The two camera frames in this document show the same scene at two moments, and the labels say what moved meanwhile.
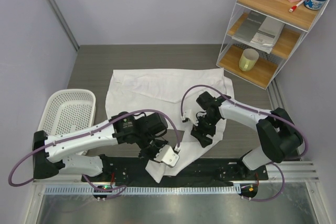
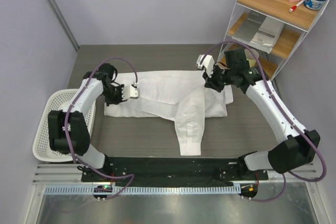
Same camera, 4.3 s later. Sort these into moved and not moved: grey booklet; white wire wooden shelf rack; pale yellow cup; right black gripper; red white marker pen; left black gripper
Moved: right black gripper; left black gripper
Not moved: grey booklet; pale yellow cup; red white marker pen; white wire wooden shelf rack
